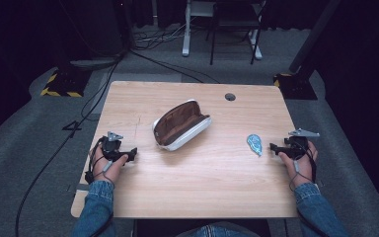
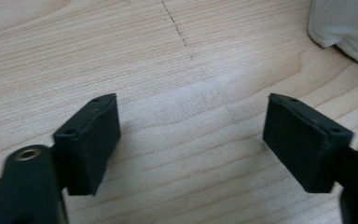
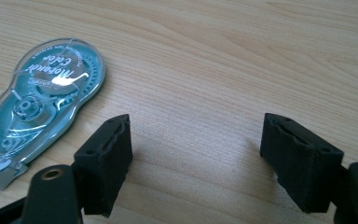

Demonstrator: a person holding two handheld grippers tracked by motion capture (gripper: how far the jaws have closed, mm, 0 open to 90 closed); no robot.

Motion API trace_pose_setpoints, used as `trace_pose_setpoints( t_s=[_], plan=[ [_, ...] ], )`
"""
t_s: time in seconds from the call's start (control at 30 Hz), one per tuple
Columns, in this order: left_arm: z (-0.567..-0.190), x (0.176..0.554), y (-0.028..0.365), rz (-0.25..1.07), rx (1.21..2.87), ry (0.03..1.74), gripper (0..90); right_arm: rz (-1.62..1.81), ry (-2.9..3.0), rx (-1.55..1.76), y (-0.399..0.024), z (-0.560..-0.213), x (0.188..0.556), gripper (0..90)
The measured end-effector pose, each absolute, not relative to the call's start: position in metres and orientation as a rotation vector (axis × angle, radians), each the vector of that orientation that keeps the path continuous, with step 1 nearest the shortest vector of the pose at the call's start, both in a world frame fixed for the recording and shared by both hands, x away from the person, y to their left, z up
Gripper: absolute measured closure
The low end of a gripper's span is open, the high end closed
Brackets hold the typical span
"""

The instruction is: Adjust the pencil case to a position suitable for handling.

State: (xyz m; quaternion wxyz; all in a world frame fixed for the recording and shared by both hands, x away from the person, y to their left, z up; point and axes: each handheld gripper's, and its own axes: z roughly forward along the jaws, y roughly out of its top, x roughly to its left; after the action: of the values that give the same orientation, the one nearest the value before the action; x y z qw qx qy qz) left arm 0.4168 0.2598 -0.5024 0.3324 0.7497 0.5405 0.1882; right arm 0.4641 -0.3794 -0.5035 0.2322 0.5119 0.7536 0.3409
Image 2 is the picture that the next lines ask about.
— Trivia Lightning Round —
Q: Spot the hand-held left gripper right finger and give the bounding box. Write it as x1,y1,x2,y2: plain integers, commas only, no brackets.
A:
262,92,354,194

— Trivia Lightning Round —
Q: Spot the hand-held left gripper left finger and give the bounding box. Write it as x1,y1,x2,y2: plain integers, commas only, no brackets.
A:
52,92,122,197

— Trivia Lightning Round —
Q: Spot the white cloth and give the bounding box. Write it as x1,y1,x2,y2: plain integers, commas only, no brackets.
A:
307,0,358,65

